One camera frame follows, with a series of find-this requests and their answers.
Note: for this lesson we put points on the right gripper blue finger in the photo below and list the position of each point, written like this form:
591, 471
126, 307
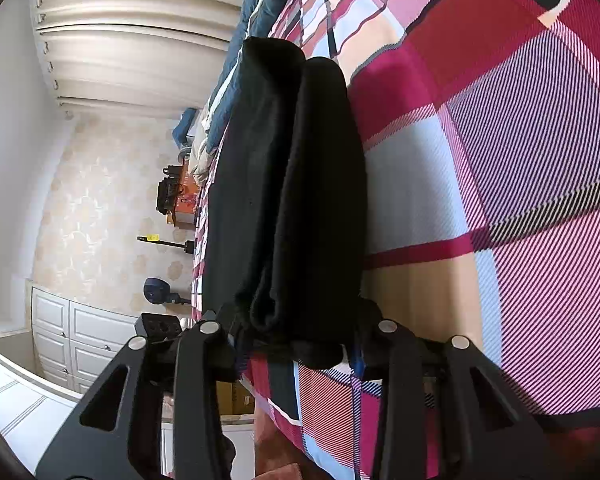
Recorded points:
356, 360

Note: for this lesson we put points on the beige curtain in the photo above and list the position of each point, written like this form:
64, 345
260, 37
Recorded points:
144, 57

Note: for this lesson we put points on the blue round fan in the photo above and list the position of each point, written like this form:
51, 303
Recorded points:
157, 291

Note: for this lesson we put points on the plaid pink red bedsheet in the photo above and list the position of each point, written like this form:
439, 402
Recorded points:
479, 309

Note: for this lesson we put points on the black stick with yellow tag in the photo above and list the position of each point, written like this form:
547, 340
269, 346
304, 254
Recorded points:
188, 246

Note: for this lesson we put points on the white cabinet with drawers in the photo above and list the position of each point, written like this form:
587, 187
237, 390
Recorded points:
75, 342

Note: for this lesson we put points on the black bag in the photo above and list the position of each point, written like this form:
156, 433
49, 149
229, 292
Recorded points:
169, 189

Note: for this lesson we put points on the orange red box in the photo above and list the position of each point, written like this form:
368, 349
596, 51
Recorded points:
183, 213

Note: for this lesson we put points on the black pants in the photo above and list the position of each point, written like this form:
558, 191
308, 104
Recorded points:
287, 209

